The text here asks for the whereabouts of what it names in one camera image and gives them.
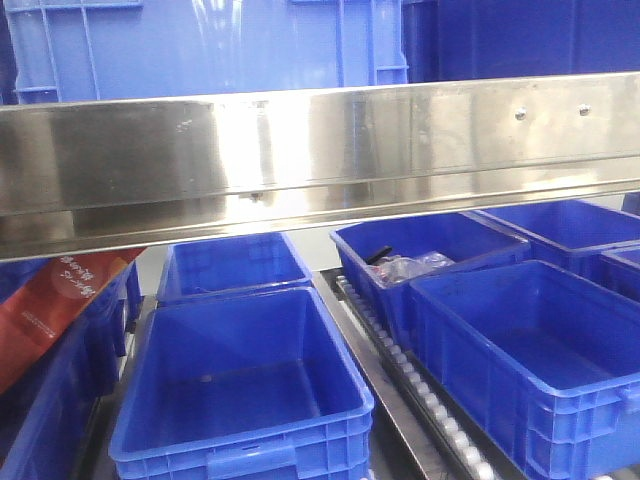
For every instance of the blue bin with parts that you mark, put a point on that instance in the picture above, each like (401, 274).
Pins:
(472, 241)

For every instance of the plastic bagged parts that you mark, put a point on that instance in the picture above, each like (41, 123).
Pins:
(392, 270)

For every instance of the white roller conveyor track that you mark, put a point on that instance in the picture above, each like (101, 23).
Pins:
(420, 433)

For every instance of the dark blue upper crate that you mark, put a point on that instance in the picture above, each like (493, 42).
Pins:
(463, 40)

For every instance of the red cardboard box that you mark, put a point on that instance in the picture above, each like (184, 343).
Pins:
(36, 315)

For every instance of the light blue upper crate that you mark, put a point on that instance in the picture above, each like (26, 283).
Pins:
(100, 50)

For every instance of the stainless steel shelf rail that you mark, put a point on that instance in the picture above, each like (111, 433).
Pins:
(104, 175)

